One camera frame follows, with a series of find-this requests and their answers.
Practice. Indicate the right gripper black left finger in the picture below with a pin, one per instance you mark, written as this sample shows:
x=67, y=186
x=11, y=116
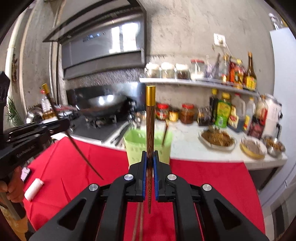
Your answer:
x=98, y=212

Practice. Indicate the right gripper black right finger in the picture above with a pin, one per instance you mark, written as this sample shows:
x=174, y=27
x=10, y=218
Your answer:
x=201, y=212

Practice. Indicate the white kitchen appliance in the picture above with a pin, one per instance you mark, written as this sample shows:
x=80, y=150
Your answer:
x=274, y=115

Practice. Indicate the person's left hand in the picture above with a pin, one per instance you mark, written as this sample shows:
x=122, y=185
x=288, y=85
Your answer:
x=14, y=190

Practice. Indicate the smartphone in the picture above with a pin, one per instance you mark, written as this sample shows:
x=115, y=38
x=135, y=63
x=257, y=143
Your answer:
x=25, y=173

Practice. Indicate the cooking oil bottle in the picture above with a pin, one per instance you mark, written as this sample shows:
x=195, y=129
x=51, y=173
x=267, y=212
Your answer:
x=46, y=107

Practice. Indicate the white roll of tape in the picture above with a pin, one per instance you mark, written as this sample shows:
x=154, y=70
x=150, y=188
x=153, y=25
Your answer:
x=33, y=189

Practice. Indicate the red tablecloth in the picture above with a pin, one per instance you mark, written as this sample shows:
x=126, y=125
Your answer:
x=66, y=175

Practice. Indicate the plate of cooked food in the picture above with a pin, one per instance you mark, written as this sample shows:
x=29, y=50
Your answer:
x=217, y=139

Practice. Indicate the yellow bowl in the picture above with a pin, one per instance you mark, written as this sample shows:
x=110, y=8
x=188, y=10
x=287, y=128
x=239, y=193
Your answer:
x=253, y=148

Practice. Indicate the gas stove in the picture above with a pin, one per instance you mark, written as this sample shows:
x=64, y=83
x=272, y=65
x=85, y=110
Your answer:
x=100, y=129

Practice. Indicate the steel bowl with food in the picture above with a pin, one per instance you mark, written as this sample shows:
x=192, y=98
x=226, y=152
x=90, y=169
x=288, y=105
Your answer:
x=275, y=148

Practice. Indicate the steel wok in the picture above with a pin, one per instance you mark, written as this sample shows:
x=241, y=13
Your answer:
x=96, y=107

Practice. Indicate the brown sauce glass jar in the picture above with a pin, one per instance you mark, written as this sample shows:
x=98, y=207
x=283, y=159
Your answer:
x=187, y=113

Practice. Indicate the green sauce bottle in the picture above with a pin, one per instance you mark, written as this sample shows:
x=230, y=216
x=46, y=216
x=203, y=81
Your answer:
x=223, y=110

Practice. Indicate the large soy sauce jug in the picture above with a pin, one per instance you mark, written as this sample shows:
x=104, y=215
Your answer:
x=237, y=114

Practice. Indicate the dark soy sauce bottle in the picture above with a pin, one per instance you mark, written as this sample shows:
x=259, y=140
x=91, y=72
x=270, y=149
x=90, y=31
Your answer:
x=213, y=105

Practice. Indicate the red lid chili jar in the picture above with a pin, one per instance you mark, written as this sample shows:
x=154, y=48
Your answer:
x=162, y=111

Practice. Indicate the range hood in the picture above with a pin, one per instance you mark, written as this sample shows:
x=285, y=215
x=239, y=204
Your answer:
x=104, y=36

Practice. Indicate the brown vinegar bottle on shelf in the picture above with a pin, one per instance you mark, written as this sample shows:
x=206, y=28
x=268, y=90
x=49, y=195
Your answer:
x=250, y=78

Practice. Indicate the clear glass jar red lid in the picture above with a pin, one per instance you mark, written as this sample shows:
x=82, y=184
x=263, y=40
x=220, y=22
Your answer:
x=197, y=69

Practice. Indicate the white refrigerator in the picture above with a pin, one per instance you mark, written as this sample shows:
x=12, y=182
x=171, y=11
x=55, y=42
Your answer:
x=284, y=90

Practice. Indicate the white wall shelf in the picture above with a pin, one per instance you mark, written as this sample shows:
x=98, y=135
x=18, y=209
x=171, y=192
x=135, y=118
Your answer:
x=204, y=82

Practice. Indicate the wall power socket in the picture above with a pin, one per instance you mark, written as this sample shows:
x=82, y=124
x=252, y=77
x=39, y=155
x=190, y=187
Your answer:
x=219, y=40

